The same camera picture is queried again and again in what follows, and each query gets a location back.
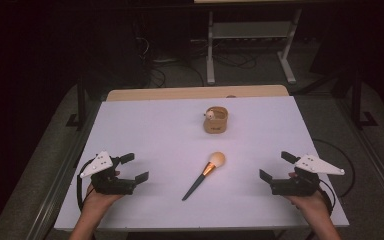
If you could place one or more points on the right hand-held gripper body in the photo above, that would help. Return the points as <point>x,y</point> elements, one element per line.
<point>295,186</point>

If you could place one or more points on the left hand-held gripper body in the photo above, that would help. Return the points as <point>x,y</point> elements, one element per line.
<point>108,185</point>

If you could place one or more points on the beige brush holder cup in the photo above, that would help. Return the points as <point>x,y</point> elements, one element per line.
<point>216,126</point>

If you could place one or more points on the person's left hand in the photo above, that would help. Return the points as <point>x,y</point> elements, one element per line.
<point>96,200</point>

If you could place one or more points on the person's right hand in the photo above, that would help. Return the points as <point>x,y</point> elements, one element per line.
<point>311,205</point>

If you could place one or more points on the white table cover board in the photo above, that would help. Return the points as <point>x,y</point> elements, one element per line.
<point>166,140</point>

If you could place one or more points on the black metal stand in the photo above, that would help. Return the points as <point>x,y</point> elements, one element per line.
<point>81,103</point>
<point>358,100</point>

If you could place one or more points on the wooden table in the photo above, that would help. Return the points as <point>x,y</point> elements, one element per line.
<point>180,92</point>

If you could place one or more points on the metal floor rail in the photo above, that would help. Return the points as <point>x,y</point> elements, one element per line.
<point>376,166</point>
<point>60,183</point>

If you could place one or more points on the white metal desk frame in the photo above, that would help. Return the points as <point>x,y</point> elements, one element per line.
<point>250,30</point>

